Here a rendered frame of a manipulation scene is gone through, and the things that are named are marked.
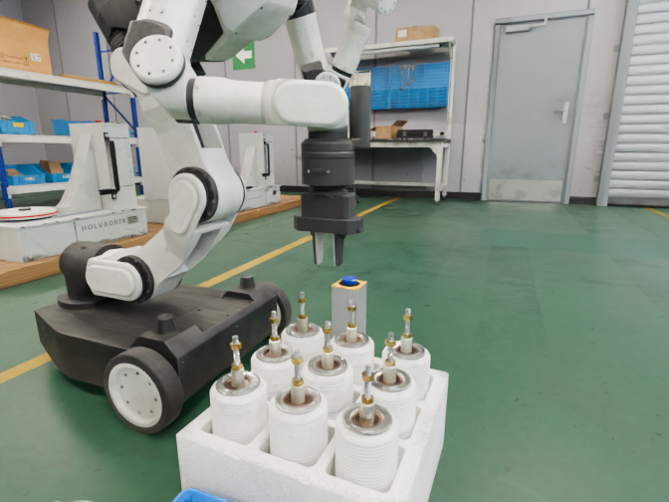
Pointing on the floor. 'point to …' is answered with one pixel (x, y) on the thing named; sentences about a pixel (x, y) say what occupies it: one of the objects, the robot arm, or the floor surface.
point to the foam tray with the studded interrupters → (414, 448)
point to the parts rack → (62, 135)
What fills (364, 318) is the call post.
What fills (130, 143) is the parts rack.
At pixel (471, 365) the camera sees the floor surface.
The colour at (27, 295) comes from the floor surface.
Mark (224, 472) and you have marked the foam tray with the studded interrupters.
